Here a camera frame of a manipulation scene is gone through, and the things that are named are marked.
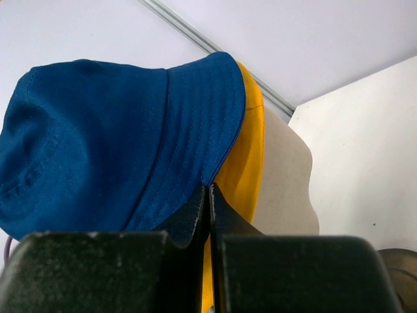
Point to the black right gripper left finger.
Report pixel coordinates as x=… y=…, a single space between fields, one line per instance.
x=125 y=271

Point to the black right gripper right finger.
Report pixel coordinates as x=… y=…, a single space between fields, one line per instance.
x=254 y=272

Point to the yellow bucket hat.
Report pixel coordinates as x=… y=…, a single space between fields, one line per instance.
x=239 y=178

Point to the dark blue bucket hat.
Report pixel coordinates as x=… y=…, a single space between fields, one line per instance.
x=97 y=146

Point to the aluminium frame post left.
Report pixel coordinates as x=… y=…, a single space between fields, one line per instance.
x=209 y=47

